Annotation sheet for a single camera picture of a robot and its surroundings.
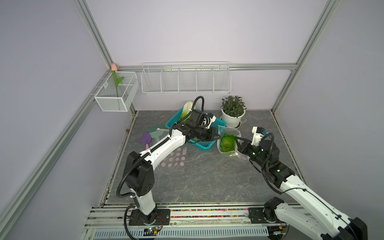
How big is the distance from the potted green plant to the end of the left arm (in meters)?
0.32

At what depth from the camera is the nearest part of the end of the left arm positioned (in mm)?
610

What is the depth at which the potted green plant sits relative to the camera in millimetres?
1009
